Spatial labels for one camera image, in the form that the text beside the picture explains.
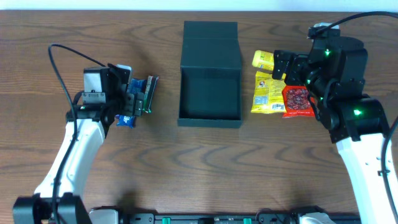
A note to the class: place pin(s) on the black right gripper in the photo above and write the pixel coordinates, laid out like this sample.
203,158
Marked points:
283,64

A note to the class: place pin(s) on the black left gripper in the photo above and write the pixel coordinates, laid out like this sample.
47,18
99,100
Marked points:
137,103

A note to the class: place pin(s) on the blue snack bar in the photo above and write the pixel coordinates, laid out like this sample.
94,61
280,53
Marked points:
134,87

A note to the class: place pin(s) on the yellow candy bag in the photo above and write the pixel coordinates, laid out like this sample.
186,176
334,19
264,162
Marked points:
268,96

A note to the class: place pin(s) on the dark green box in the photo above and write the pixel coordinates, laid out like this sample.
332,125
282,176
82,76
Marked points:
211,76

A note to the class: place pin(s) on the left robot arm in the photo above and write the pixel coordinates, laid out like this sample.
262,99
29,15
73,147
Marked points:
58,198

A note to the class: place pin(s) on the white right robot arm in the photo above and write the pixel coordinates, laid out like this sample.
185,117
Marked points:
333,74

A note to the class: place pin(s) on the yellow plastic bottle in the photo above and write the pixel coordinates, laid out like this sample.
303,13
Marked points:
263,60

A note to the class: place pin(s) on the green chocolate bar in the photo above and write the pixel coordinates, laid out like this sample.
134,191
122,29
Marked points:
149,92

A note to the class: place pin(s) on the red candy bag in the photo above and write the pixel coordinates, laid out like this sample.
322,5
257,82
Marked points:
296,102

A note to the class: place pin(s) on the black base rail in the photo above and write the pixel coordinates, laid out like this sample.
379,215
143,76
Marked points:
264,216

